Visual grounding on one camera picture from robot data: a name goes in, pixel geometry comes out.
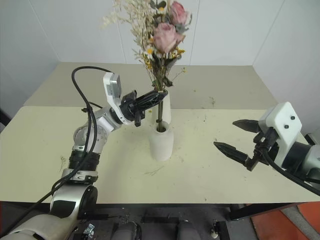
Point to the slim white ceramic vase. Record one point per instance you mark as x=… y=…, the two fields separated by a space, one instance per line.
x=167 y=110

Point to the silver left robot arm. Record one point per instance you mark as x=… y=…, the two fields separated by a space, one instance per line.
x=85 y=136

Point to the black stand with white caster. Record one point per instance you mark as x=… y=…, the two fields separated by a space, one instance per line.
x=217 y=231

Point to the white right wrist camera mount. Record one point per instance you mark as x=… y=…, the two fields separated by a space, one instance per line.
x=282 y=117

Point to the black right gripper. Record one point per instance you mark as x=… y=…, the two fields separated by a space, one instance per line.
x=261 y=143

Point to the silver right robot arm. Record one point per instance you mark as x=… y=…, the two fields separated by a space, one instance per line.
x=308 y=156

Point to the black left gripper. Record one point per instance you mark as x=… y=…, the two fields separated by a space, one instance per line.
x=130 y=107

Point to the dark rounded shape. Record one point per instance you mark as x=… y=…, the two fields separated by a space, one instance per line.
x=126 y=231

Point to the black table frame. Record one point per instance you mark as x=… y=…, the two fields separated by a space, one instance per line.
x=240 y=211

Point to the pink rose flower bouquet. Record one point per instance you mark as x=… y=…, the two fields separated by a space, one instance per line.
x=163 y=37

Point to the squat white ceramic vase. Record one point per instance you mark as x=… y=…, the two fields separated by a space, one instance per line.
x=161 y=147

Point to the orange floor mat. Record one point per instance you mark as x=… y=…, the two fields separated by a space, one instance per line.
x=308 y=210

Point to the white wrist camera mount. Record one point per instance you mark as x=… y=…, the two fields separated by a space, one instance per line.
x=111 y=100
x=282 y=117

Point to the white dried grass bouquet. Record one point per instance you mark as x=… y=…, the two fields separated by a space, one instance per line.
x=136 y=22

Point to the black metal frame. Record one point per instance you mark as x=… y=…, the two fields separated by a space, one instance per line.
x=3 y=117

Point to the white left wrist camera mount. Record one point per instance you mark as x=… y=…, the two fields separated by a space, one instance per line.
x=111 y=100

